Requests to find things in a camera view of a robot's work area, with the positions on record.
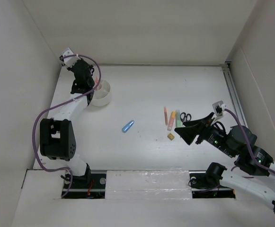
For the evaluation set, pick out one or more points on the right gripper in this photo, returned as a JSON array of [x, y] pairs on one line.
[[192, 127]]

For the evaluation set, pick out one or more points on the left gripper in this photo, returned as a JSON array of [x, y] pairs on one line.
[[71, 68]]

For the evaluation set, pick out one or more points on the red and white pen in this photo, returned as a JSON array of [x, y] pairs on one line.
[[97, 82]]

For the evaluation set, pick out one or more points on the brown highlighter pen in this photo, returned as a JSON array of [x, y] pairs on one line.
[[165, 115]]

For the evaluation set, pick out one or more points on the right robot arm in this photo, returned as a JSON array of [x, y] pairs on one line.
[[238, 143]]

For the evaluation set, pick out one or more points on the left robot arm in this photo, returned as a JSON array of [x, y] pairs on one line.
[[57, 139]]

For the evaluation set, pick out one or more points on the green highlighter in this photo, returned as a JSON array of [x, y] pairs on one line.
[[178, 119]]

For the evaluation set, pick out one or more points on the white round divided container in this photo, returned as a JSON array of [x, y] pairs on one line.
[[103, 96]]

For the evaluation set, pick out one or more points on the orange pink highlighter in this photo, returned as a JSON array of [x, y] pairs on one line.
[[171, 120]]

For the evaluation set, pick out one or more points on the small yellow eraser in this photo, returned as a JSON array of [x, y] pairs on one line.
[[170, 136]]

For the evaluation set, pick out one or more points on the blue transparent capped item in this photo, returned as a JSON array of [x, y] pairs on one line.
[[128, 126]]

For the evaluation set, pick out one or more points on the white front panel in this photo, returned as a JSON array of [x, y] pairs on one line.
[[148, 185]]

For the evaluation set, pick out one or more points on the black handled scissors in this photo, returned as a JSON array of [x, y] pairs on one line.
[[185, 117]]

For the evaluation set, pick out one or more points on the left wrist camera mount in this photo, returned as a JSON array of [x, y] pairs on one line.
[[67, 55]]

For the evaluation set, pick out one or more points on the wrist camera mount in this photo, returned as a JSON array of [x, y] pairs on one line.
[[219, 108], [67, 55]]

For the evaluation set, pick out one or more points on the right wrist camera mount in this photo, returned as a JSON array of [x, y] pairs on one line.
[[219, 108]]

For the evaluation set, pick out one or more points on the aluminium rail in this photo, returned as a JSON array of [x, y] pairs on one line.
[[237, 108]]

